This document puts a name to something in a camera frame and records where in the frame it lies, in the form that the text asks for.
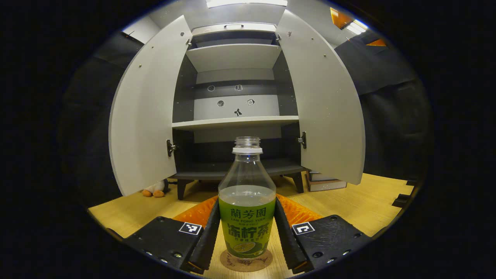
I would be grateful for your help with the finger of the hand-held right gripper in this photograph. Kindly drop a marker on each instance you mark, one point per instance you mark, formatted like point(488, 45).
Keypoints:
point(402, 200)
point(412, 182)

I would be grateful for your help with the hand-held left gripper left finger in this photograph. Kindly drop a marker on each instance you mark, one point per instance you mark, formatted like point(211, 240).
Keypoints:
point(207, 236)

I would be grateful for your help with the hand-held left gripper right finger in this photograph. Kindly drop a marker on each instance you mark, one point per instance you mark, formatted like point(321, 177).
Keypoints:
point(286, 240)

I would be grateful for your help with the round brown coaster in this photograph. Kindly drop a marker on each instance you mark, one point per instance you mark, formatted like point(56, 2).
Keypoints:
point(232, 264)

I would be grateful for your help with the green label drink bottle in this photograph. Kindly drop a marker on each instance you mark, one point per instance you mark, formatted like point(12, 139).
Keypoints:
point(247, 217)

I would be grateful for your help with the grey cabinet door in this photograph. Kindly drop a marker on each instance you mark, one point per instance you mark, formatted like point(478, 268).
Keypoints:
point(325, 108)
point(143, 116)

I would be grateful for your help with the grey cabinet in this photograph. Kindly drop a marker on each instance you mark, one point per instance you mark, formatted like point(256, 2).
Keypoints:
point(232, 56)

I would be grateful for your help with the grey cabinet drawer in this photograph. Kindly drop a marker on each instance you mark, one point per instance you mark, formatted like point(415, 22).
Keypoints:
point(209, 30)

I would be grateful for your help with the black backdrop cloth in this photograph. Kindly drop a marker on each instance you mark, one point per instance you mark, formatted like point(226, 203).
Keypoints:
point(391, 116)
point(89, 128)

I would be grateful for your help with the plush toy with orange feet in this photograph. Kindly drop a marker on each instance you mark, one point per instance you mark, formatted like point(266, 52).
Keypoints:
point(155, 190)

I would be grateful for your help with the pile of books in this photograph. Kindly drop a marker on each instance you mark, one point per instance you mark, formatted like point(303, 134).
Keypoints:
point(325, 182)

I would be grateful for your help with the small ceiling light panel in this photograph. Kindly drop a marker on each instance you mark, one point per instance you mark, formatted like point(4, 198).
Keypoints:
point(356, 28)

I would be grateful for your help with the long ceiling light panel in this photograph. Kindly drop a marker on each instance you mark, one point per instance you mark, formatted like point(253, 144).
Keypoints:
point(248, 3)

